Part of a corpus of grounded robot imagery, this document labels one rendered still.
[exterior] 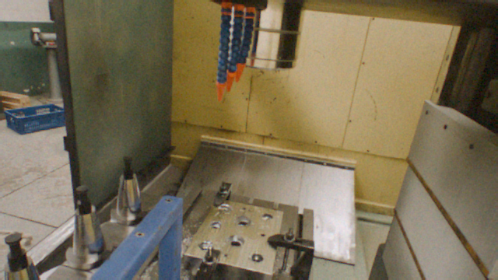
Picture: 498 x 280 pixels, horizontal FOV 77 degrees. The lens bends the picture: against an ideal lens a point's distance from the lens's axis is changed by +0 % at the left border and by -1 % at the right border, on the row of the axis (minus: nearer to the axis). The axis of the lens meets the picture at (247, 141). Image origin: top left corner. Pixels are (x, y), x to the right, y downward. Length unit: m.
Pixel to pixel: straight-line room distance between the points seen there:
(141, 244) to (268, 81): 1.32
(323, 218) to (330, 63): 0.77
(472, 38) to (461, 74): 0.08
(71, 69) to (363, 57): 1.27
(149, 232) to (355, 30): 1.40
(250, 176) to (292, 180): 0.23
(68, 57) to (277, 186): 1.10
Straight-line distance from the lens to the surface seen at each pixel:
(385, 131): 1.80
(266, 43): 0.61
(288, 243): 0.92
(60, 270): 0.54
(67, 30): 1.17
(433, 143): 0.87
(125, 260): 0.51
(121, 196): 0.59
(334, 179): 1.78
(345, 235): 1.60
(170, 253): 0.69
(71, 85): 1.20
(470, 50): 0.93
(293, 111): 1.74
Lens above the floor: 1.56
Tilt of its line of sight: 21 degrees down
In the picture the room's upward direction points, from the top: 6 degrees clockwise
